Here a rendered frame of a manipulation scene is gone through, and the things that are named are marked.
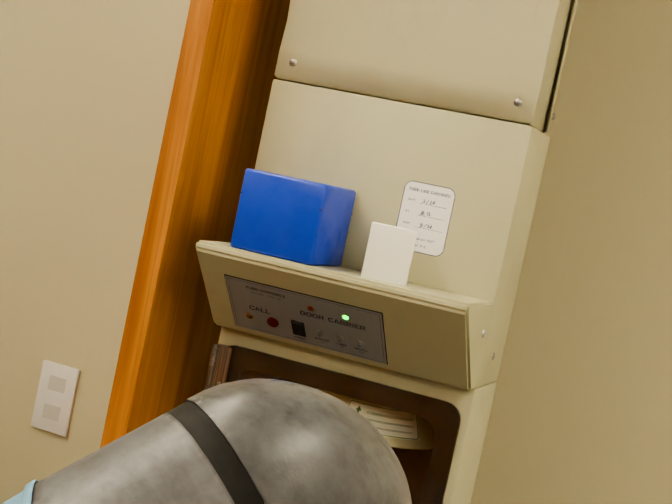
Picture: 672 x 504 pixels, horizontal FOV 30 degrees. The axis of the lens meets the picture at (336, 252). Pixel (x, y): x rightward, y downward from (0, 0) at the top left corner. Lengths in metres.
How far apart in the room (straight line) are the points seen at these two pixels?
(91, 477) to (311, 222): 0.75
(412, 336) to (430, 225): 0.14
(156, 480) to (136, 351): 0.84
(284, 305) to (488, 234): 0.24
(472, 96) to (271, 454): 0.84
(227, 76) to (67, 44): 0.69
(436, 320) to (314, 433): 0.67
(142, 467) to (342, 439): 0.11
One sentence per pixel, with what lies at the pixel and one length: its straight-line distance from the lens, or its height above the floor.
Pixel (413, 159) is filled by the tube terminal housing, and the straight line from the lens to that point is 1.44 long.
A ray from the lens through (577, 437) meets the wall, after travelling 1.84.
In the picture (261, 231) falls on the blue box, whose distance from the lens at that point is 1.38.
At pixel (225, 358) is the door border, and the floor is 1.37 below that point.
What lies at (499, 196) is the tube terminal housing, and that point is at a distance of 1.41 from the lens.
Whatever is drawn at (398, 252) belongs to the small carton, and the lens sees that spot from 1.36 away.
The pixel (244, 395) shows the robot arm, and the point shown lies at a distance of 0.67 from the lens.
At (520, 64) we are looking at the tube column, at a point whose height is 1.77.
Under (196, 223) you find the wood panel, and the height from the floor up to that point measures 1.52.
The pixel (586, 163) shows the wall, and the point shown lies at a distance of 1.83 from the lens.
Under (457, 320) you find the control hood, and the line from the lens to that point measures 1.31.
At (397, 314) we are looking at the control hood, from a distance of 1.34.
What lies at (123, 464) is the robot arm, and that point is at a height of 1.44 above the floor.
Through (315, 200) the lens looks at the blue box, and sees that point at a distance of 1.36.
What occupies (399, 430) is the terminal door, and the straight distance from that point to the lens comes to 1.43.
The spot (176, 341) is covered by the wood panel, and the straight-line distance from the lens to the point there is 1.54.
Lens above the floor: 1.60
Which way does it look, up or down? 3 degrees down
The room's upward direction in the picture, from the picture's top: 12 degrees clockwise
